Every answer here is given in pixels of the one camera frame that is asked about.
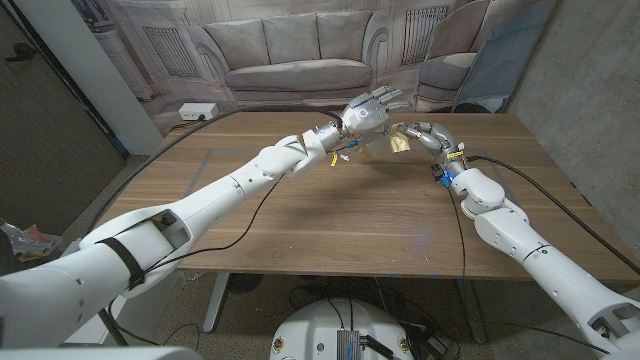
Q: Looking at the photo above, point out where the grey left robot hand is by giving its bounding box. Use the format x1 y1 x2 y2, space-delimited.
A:
341 85 412 147

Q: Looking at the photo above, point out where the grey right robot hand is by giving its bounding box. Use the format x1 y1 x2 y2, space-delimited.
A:
398 120 467 170

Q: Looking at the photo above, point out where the gold foil envelope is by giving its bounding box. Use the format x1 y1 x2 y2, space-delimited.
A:
357 124 412 162

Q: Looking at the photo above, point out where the printed living room backdrop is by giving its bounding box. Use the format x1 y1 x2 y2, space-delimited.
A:
69 0 559 137

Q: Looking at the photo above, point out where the blue-grey leaning panel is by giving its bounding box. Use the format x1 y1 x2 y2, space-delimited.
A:
452 0 559 114

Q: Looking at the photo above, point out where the white power outlet box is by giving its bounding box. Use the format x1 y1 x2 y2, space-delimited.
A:
178 102 220 122

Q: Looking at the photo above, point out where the metal table leg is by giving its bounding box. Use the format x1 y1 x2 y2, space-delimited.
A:
456 277 489 346
201 272 232 334

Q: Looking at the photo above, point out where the floor power strip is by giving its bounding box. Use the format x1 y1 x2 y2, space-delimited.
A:
422 333 452 358

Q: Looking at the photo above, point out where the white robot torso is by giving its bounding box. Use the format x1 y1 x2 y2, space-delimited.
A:
269 298 415 360

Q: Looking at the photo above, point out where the grey metal electronics box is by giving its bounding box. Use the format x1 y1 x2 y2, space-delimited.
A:
335 328 362 360

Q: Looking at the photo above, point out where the crumpled plastic bag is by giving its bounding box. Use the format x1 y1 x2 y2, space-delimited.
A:
0 221 64 262

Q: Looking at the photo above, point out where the black fabric bundle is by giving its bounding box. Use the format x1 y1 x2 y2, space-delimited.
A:
0 230 15 275

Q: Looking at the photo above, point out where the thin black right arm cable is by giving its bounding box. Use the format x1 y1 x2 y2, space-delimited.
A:
445 186 468 282

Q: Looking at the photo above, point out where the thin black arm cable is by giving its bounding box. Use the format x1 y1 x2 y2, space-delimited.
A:
445 186 468 282
141 171 287 276

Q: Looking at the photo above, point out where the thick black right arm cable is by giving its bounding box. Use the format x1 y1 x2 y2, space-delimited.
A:
465 154 640 277

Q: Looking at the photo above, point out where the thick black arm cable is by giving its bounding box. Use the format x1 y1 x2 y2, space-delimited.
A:
465 154 640 277
82 102 346 239

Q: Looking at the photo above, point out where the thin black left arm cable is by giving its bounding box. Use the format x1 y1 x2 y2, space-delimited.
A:
141 171 287 276

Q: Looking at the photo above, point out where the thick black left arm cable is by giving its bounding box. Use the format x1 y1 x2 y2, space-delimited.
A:
82 102 346 239

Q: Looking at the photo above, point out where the black door handle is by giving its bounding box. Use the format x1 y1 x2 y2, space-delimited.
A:
4 42 38 64

